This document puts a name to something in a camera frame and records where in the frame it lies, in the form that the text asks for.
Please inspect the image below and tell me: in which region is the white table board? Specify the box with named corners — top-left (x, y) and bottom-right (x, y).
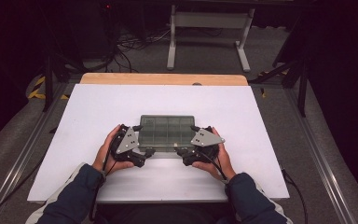
top-left (27, 83), bottom-right (291, 204)

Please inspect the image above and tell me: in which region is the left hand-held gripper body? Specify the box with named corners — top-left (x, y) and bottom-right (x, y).
top-left (110, 124), bottom-right (147, 168)

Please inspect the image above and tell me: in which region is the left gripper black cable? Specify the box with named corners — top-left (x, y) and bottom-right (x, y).
top-left (88, 139), bottom-right (119, 222)

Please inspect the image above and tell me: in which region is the person's left hand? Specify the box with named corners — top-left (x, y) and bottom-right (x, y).
top-left (91, 124), bottom-right (135, 175)

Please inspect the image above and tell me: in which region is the aluminium floor rail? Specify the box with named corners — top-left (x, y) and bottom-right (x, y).
top-left (283, 88), bottom-right (358, 224)
top-left (0, 82), bottom-right (76, 224)

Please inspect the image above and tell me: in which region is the black metal stand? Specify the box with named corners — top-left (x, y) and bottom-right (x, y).
top-left (248, 15), bottom-right (312, 118)
top-left (41, 50), bottom-right (90, 113)

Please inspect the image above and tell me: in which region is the wooden table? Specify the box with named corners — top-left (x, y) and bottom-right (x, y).
top-left (79, 72), bottom-right (249, 87)

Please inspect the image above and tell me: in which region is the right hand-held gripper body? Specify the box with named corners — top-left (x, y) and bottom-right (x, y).
top-left (182, 125), bottom-right (226, 167)

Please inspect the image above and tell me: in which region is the pale metal table frame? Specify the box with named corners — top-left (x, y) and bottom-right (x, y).
top-left (166, 4), bottom-right (255, 73)

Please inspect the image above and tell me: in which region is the person's right hand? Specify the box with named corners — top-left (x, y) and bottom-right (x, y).
top-left (192, 126), bottom-right (238, 181)

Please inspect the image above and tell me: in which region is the thin black floor cable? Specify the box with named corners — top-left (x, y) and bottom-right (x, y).
top-left (280, 166), bottom-right (310, 224)
top-left (0, 157), bottom-right (46, 223)

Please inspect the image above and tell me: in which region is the tangle of floor cables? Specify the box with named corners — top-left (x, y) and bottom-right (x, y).
top-left (103, 27), bottom-right (225, 74)

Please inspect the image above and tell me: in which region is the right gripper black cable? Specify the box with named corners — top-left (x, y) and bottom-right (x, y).
top-left (203, 151), bottom-right (239, 224)

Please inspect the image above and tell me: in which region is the yellow black hazard tape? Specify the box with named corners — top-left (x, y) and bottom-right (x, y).
top-left (27, 76), bottom-right (71, 101)

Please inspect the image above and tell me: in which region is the person's dark lap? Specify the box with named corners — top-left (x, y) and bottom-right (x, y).
top-left (94, 203), bottom-right (231, 224)

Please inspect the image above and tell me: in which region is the grey plastic compartment box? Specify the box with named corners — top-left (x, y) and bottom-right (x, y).
top-left (137, 114), bottom-right (197, 154)

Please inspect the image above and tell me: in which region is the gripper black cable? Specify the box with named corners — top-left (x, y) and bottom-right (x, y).
top-left (203, 151), bottom-right (239, 224)
top-left (88, 139), bottom-right (119, 222)

